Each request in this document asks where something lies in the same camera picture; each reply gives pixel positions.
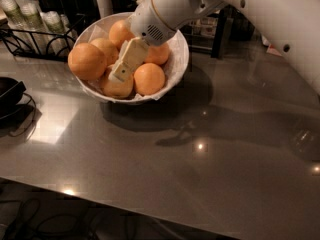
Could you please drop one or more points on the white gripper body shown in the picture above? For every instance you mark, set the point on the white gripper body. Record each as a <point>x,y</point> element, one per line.
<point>146,21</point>

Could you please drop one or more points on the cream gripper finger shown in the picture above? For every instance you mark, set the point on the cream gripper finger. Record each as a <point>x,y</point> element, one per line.
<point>135,54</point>
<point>118,72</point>

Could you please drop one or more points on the large orange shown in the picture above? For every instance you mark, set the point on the large orange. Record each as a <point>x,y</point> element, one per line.
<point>87,62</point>

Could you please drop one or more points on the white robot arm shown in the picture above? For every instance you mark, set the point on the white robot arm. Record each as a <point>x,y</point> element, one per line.
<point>291,26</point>

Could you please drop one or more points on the front left orange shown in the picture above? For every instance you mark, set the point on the front left orange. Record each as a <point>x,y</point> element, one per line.
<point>115,89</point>

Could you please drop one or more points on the right upper orange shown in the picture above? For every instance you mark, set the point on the right upper orange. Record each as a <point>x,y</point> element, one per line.
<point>158,54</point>

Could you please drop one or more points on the back left orange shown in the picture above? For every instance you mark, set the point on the back left orange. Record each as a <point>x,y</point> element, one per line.
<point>108,48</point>

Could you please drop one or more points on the top orange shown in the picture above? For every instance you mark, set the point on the top orange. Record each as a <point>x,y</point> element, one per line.
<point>119,33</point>

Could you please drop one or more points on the front right orange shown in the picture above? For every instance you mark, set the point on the front right orange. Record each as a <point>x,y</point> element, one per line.
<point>149,78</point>

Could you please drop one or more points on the white bowl with paper liner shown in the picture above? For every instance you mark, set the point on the white bowl with paper liner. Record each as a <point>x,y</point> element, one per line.
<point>174,68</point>

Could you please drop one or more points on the white cylinder dispenser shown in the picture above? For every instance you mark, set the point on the white cylinder dispenser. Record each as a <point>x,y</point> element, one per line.
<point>104,0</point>

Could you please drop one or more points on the stacked paper cups right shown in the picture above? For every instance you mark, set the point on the stacked paper cups right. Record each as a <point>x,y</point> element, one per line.
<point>55,27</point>

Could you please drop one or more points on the stacked paper cups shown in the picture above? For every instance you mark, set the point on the stacked paper cups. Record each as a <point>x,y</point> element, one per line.
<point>13,14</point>
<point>55,27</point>
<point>32,16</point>

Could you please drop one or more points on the black condiment shelf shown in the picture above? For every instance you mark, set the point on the black condiment shelf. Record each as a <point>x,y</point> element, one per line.
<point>199,20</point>

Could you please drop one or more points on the black mesh basket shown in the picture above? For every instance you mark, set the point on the black mesh basket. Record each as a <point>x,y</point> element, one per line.
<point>242,29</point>

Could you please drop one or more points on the black pan on stand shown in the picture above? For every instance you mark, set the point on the black pan on stand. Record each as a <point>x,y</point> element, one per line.
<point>17,107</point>

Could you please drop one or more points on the stacked paper cups middle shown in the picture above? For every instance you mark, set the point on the stacked paper cups middle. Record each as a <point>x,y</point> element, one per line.
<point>32,16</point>

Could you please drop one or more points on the stacked paper cups left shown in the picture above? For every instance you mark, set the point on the stacked paper cups left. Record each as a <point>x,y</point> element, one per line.
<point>13,14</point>

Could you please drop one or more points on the black wire cup rack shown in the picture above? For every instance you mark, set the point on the black wire cup rack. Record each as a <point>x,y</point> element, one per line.
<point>42,45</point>

